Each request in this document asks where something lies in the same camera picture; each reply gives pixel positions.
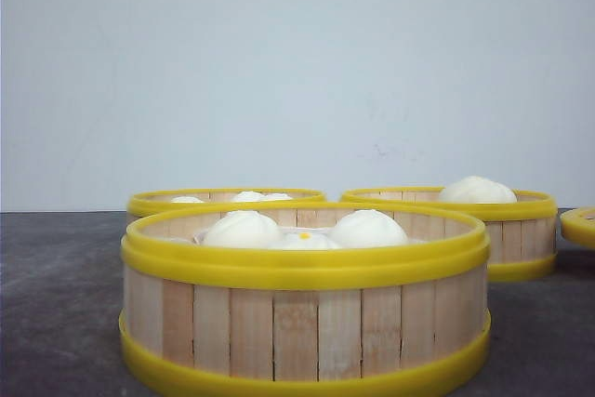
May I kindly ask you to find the yellow woven steamer lid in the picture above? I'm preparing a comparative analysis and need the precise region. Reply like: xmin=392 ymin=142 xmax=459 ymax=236
xmin=560 ymin=206 xmax=595 ymax=249

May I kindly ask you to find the right white bun front basket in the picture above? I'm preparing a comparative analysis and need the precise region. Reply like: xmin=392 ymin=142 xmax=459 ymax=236
xmin=328 ymin=209 xmax=409 ymax=248

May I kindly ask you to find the yellow-dotted bun front basket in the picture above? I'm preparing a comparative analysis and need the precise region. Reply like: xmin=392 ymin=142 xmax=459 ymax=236
xmin=269 ymin=232 xmax=341 ymax=251

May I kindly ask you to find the left white bun front basket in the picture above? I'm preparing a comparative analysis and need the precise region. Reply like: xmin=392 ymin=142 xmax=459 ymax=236
xmin=202 ymin=210 xmax=283 ymax=248

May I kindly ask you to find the large white bun right basket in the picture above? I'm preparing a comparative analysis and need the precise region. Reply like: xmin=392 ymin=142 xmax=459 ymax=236
xmin=438 ymin=176 xmax=517 ymax=204

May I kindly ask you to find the front bamboo steamer basket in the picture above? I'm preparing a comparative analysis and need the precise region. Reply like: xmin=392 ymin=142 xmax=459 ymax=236
xmin=119 ymin=204 xmax=491 ymax=396

